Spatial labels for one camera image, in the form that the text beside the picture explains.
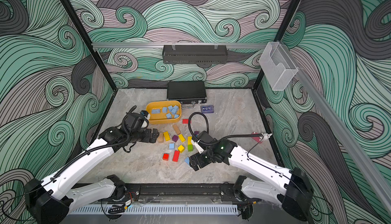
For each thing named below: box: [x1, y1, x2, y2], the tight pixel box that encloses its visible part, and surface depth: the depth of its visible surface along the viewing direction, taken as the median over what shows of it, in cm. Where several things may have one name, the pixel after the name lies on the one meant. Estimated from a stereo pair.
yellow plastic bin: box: [145, 100, 182, 125], surface depth 106 cm
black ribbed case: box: [166, 80, 208, 109], surface depth 113 cm
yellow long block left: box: [163, 131, 171, 142], surface depth 94 cm
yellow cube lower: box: [177, 144, 185, 154], surface depth 89 cm
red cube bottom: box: [162, 153, 170, 161], surface depth 86 cm
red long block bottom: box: [172, 150, 180, 163], surface depth 87 cm
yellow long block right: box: [187, 135, 193, 146], surface depth 92 cm
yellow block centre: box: [178, 133, 186, 143], surface depth 94 cm
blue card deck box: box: [200, 104, 215, 114], surface depth 109 cm
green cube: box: [187, 144, 194, 152], surface depth 90 cm
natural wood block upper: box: [172, 124, 182, 135], surface depth 100 cm
